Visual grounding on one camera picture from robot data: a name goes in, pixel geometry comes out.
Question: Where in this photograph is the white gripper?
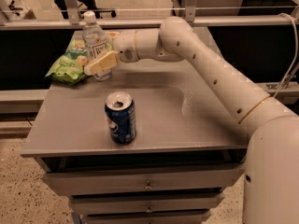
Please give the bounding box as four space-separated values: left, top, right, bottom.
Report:
84 30 138 76

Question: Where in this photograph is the clear plastic water bottle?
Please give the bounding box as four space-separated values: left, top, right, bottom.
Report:
82 11 112 81

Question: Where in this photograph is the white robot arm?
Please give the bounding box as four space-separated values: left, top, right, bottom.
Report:
84 17 299 224

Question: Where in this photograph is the green rice chip bag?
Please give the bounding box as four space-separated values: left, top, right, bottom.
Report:
45 39 113 86

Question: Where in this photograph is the blue Pepsi soda can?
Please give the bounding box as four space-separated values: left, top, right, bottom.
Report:
105 91 136 144

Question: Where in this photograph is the grey drawer cabinet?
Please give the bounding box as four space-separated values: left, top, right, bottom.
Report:
21 27 250 224

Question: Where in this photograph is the top grey drawer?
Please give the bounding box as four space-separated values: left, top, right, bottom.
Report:
43 164 244 196

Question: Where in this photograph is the grey drawer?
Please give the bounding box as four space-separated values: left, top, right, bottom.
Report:
70 192 224 215
43 164 244 196
86 210 210 224

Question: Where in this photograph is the middle grey drawer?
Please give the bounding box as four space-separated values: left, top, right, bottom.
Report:
70 192 224 215

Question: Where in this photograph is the bottom grey drawer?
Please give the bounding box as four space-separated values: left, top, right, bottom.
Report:
86 210 210 224

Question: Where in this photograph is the metal railing frame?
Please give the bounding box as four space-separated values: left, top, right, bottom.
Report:
0 0 299 30

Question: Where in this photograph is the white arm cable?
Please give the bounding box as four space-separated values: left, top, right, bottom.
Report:
273 12 299 98

